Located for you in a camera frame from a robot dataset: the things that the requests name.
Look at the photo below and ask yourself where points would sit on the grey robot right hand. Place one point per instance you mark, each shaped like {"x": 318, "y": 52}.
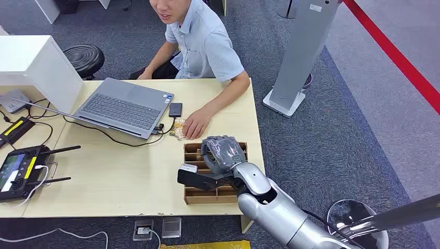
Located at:
{"x": 221, "y": 153}

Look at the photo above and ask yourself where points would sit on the person's right forearm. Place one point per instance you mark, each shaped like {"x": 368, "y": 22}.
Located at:
{"x": 156, "y": 63}

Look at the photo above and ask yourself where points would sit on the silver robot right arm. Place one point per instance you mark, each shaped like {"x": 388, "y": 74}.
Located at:
{"x": 275, "y": 209}

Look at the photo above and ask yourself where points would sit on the person's left forearm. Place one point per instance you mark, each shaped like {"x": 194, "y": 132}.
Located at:
{"x": 228, "y": 94}

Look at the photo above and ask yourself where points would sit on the person's left hand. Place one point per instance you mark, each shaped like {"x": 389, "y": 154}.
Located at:
{"x": 196, "y": 125}

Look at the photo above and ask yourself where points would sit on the brown compartment card box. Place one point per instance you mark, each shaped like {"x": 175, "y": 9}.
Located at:
{"x": 206, "y": 197}

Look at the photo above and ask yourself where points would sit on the person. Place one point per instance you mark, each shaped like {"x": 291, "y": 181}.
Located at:
{"x": 202, "y": 44}

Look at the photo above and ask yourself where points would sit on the golden foil packet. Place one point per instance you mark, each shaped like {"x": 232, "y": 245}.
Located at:
{"x": 178, "y": 130}

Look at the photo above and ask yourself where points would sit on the black external drive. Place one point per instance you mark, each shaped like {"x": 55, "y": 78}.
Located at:
{"x": 175, "y": 110}

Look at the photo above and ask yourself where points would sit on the metal floor socket cover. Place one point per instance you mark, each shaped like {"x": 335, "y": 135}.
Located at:
{"x": 171, "y": 227}

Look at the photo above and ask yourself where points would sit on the yellow bag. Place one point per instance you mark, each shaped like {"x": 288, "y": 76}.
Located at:
{"x": 206, "y": 245}

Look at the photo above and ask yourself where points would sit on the grey open laptop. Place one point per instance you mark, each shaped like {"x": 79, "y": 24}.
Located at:
{"x": 127, "y": 108}

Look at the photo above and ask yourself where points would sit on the floor socket with plug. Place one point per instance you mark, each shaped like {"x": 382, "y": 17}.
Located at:
{"x": 143, "y": 229}

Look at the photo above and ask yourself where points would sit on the silver pillar stand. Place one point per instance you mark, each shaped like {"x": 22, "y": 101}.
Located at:
{"x": 302, "y": 51}

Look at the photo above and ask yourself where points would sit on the chrome round stool base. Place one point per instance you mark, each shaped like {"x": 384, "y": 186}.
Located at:
{"x": 347, "y": 211}

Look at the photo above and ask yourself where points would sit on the black round stool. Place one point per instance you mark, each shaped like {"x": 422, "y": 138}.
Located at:
{"x": 84, "y": 59}

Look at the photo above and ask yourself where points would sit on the silver metal bar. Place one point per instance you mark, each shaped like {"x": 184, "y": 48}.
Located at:
{"x": 405, "y": 213}

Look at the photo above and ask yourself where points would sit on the red barrier strip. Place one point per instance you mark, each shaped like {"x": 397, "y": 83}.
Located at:
{"x": 395, "y": 55}

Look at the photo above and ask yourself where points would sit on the black remote controller with antennas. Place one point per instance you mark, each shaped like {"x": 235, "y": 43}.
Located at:
{"x": 17, "y": 173}

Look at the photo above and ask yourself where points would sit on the black device with yellow stripe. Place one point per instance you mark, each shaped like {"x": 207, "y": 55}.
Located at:
{"x": 15, "y": 130}

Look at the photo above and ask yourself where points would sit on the small grey flat device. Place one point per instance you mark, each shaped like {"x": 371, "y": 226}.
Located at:
{"x": 13, "y": 101}

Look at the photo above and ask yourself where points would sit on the white furniture panel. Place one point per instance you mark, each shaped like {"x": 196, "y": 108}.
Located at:
{"x": 48, "y": 8}

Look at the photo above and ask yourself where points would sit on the black wrist camera with pale box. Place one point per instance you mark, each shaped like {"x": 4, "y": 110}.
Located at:
{"x": 197, "y": 178}

